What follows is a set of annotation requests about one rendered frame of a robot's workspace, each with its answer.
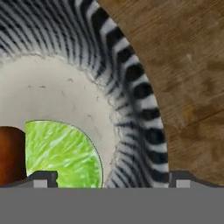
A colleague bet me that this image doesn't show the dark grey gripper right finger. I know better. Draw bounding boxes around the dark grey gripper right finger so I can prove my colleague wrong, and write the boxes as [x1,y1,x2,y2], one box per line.
[168,170,224,189]

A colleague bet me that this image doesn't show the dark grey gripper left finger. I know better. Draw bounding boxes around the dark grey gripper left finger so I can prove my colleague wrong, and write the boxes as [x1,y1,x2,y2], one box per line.
[0,171,59,189]

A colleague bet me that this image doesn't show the green lemon wedge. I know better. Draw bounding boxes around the green lemon wedge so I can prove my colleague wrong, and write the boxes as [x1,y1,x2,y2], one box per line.
[24,119,104,189]

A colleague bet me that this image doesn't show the brown chicken drumstick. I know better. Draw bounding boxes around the brown chicken drumstick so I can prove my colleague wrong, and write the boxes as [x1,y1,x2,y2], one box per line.
[0,125,28,186]

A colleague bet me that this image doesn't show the black and white striped bowl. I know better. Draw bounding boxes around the black and white striped bowl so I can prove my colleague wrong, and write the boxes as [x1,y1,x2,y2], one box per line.
[0,0,171,189]

